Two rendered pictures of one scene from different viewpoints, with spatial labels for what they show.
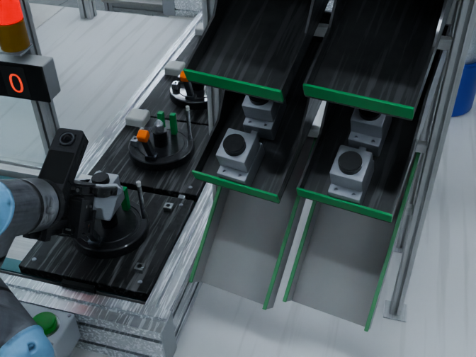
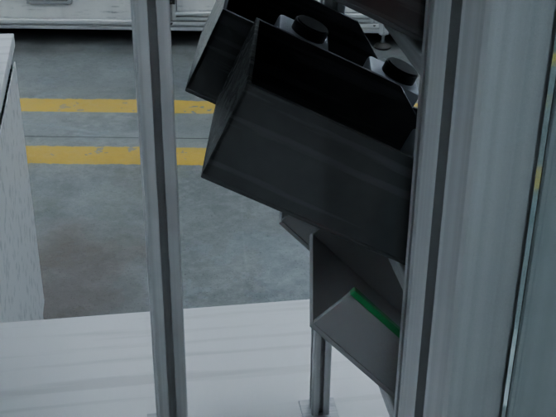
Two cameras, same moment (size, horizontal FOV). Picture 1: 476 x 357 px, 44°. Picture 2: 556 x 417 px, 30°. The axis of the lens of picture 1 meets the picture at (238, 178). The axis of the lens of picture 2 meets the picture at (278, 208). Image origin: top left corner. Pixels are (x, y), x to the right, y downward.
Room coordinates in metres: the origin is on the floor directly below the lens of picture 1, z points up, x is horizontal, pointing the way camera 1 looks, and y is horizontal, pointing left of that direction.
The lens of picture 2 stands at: (1.09, 0.52, 1.62)
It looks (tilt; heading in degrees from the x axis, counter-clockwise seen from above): 29 degrees down; 245
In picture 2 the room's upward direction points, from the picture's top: straight up
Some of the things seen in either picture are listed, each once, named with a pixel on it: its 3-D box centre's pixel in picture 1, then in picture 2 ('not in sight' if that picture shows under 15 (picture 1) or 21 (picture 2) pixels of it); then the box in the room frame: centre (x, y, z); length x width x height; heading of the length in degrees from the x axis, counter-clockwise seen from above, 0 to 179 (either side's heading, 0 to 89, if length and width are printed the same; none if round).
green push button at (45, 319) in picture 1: (44, 324); not in sight; (0.57, 0.31, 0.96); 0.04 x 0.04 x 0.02
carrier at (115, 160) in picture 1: (160, 134); not in sight; (1.02, 0.16, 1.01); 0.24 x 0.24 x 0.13; 74
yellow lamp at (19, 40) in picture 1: (11, 32); not in sight; (0.94, 0.38, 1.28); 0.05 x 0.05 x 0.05
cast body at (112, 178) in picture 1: (105, 188); not in sight; (0.78, 0.23, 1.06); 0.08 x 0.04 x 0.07; 164
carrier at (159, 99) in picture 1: (197, 78); not in sight; (1.26, 0.09, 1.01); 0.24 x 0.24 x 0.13; 74
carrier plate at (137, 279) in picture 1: (112, 234); not in sight; (0.78, 0.24, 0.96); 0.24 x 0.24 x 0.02; 74
